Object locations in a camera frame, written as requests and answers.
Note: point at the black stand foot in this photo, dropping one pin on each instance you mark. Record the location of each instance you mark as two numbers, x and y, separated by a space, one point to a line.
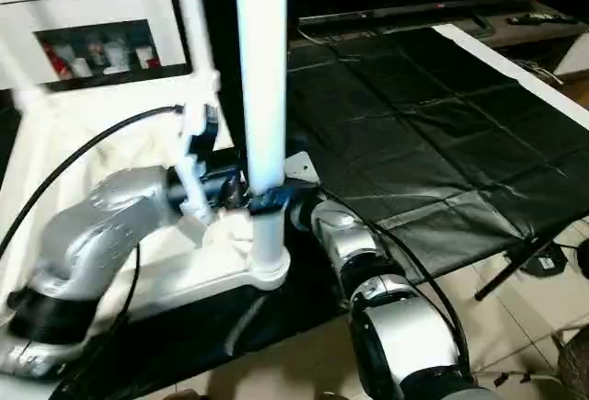
529 267

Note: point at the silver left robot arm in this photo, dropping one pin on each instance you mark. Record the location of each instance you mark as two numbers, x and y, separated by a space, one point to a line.
101 234

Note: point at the white plastic table top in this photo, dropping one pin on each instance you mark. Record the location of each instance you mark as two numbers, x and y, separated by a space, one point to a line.
55 142

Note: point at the white glass door cabinet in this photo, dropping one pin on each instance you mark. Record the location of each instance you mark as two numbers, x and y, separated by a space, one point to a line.
92 5

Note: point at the white cup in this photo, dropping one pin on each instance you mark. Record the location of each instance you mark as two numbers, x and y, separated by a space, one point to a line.
144 56

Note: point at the black power adapter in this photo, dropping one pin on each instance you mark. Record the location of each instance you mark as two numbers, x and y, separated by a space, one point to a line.
545 262

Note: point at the black remote control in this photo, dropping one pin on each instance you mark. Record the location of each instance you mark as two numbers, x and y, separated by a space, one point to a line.
543 19

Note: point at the red bottle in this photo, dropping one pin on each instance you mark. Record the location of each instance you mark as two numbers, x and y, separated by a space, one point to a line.
60 62

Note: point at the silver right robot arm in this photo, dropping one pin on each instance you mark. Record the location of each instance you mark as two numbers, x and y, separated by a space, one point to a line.
368 253

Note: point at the white plastic table leg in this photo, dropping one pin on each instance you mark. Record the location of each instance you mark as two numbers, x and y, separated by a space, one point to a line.
262 97
14 74
198 18

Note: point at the black work mat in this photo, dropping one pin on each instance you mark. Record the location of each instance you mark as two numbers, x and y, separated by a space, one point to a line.
442 124

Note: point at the white bottle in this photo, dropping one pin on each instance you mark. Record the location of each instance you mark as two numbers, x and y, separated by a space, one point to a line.
115 55

